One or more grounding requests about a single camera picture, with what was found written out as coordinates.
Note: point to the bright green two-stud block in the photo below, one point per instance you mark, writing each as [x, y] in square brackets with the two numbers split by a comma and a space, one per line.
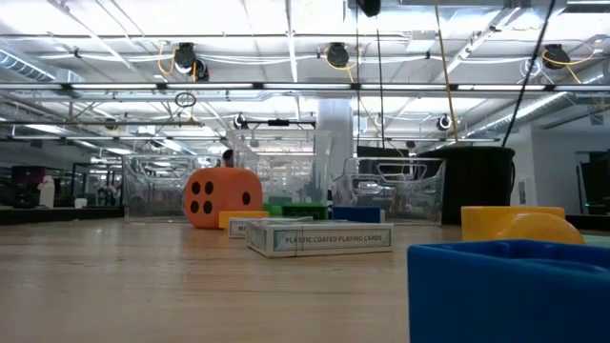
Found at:
[272, 209]

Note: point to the orange foam die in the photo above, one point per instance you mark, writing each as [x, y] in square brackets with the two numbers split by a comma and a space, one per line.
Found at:
[224, 190]

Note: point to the yellow one-stud toy block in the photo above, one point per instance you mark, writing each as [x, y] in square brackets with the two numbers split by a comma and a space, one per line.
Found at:
[524, 224]

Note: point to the blue hollow toy block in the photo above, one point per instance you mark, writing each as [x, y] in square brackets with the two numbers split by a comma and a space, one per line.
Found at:
[500, 295]

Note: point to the white building column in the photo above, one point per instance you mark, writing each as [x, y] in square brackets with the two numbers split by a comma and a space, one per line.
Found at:
[336, 128]

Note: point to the black horizontal bar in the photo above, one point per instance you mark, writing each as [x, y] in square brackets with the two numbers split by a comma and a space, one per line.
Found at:
[278, 122]

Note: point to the tall clear plastic bin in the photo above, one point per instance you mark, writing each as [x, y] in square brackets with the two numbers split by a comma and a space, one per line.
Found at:
[290, 167]

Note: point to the low clear plastic bin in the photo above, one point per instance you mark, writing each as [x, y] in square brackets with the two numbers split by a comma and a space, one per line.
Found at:
[405, 190]
[152, 190]

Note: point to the black bucket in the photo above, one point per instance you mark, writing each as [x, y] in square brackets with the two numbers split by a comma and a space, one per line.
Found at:
[472, 186]

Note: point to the person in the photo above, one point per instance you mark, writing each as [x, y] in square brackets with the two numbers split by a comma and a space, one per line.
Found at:
[228, 159]

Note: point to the dark green long block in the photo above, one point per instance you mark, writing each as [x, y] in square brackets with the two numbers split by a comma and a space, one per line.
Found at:
[305, 210]

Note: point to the white blue-print card deck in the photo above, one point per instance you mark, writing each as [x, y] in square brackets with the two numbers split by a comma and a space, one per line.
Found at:
[324, 240]

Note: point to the orange toy block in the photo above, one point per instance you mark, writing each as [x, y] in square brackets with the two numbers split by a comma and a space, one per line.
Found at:
[238, 218]

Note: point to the white black-emblem card deck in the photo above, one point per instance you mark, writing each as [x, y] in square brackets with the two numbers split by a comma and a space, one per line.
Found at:
[237, 227]

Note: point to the black monitor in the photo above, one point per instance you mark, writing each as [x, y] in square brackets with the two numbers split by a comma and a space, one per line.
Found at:
[595, 181]

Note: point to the white plastic bottle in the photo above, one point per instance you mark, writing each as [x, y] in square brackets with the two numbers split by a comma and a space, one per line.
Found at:
[46, 193]

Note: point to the dark red monitor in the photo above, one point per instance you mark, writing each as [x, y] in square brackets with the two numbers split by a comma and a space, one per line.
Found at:
[28, 175]

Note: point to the black workbench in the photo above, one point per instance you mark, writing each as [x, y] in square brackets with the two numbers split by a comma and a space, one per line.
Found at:
[47, 215]

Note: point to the silver ceiling air duct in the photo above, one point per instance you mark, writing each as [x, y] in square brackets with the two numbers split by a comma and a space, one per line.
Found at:
[28, 69]
[538, 107]

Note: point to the small wall poster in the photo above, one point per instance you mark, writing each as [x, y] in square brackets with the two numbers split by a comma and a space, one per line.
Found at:
[522, 193]

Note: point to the long ceiling light rail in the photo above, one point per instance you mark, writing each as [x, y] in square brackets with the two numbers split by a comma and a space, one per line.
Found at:
[114, 86]

